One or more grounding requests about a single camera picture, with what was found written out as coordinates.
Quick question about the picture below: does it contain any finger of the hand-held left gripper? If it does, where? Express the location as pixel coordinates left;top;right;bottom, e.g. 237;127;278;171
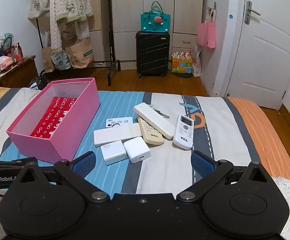
0;157;39;168

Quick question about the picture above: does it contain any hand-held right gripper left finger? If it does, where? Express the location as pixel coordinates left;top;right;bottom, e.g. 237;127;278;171
22;151;110;203

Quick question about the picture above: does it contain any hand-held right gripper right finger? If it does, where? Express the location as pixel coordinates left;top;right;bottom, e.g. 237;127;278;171
176;150;269;203

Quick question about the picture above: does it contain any pink cardboard box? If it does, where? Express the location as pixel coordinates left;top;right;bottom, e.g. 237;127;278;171
6;77;100;163

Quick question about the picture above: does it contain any small white remote control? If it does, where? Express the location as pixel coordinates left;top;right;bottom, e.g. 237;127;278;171
172;114;194;150

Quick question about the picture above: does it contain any white power bank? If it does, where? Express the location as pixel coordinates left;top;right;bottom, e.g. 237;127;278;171
94;123;142;147

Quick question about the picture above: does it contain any small white card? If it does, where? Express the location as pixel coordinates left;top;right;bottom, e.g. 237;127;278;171
106;117;133;128

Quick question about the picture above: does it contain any white cube charger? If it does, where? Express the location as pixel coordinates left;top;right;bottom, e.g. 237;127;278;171
123;137;151;164

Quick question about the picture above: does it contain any beige remote control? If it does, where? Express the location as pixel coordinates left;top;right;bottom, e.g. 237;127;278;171
137;116;165;145

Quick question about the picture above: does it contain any bunch of keys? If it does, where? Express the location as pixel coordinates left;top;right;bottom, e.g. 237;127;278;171
150;104;170;119

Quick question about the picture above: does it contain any long white remote control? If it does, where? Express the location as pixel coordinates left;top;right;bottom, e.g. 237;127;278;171
133;102;175;140

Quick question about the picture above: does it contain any striped bed sheet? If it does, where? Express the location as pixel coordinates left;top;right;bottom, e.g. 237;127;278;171
0;87;290;195

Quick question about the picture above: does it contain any red glasses-print card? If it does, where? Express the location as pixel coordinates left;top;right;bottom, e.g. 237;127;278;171
31;96;79;138

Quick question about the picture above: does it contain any wooden nightstand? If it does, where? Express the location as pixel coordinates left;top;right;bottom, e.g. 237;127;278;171
0;55;39;88

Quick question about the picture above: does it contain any black bag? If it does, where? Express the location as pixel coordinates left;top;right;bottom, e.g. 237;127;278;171
28;70;48;90

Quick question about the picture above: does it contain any tissue box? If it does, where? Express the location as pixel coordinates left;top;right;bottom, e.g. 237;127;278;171
0;56;15;71

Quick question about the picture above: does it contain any black clothes rack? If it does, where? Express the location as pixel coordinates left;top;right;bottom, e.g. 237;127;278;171
33;0;122;87

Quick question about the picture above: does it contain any white plastic bag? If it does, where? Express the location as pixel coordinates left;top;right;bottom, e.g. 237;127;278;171
191;44;202;77

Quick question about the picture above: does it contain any colourful gift bag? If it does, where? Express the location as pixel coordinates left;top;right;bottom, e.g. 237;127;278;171
171;51;193;74

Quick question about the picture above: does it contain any red packet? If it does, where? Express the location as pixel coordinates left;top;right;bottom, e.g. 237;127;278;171
3;46;24;62

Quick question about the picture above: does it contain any patterned white bag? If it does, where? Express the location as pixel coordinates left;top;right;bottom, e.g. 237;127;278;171
51;50;71;70

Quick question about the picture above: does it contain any narrow brown paper bag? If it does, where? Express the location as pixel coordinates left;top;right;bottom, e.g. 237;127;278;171
41;31;55;73

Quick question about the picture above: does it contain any large brown paper bag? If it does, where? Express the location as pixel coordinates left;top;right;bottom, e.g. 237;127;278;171
65;36;95;68

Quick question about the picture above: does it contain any black suitcase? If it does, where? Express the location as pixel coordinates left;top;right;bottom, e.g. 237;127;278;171
136;31;171;78

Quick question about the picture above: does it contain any white door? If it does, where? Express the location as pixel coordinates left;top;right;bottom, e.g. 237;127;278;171
225;0;290;110

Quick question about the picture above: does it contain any pink paper bag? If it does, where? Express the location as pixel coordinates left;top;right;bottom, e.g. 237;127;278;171
197;21;216;49

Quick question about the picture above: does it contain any teal handbag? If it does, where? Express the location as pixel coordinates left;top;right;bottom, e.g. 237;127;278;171
140;1;169;33

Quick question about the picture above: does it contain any canvas tote bag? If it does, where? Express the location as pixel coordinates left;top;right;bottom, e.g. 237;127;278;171
28;0;51;20

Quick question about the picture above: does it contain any white wardrobe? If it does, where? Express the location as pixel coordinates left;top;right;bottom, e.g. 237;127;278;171
89;0;205;70

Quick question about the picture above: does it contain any white knitted cardigan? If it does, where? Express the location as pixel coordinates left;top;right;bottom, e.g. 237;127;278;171
49;0;93;53

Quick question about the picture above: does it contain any metal door handle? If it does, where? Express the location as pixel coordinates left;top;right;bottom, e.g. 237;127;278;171
245;0;261;25

